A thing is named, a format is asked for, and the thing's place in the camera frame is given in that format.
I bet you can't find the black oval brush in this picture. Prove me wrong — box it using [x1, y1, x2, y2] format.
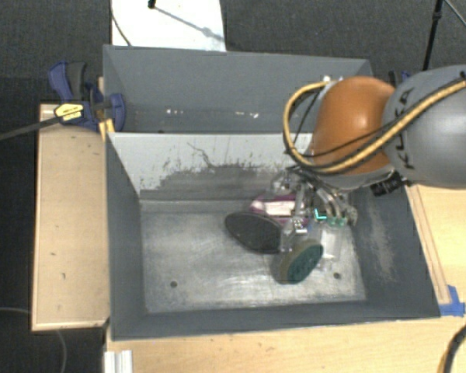
[224, 211, 285, 256]

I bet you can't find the green round scrub sponge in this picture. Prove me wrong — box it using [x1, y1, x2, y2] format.
[270, 239, 325, 285]

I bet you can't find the purple and white packet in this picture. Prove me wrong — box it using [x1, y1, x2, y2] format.
[249, 192, 310, 229]

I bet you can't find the grey metal bin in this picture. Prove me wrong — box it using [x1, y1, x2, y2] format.
[102, 44, 442, 341]

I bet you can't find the clear glass cup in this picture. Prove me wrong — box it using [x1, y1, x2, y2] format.
[317, 223, 348, 272]

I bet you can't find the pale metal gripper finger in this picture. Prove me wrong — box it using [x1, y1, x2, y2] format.
[299, 223, 324, 248]
[280, 218, 308, 253]

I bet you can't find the black cylinder on white bracket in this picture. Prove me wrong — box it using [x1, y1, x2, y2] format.
[370, 172, 409, 198]

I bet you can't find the pale wood board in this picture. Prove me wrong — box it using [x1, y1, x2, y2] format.
[30, 103, 112, 332]

